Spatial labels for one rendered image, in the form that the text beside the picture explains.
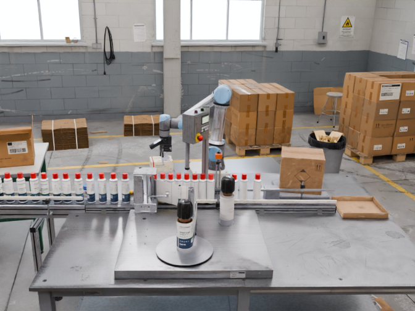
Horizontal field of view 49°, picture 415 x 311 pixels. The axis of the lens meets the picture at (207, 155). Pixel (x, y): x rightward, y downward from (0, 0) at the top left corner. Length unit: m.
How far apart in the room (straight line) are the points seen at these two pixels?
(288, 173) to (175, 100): 5.34
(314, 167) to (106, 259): 1.55
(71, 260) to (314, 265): 1.30
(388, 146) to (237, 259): 4.53
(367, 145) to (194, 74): 3.46
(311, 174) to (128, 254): 1.45
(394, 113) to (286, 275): 4.42
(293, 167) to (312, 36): 5.96
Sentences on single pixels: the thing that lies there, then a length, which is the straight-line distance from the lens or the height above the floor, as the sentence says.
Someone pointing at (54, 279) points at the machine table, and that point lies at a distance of 2.45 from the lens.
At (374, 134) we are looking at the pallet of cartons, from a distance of 6.49.
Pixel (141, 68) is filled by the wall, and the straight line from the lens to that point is 8.23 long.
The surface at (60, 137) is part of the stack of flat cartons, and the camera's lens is 6.84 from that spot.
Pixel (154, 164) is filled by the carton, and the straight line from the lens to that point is 3.31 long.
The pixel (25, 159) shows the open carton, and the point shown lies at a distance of 4.10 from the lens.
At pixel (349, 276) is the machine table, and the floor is 0.83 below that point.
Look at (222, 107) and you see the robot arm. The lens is 3.13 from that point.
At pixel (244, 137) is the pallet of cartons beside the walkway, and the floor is 0.28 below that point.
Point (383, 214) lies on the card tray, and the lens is 3.17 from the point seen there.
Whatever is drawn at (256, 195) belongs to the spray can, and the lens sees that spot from 3.00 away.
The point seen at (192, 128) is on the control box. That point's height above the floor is 1.39.
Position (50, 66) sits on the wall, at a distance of 8.25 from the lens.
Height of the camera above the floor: 2.19
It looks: 20 degrees down
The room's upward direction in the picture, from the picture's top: 1 degrees clockwise
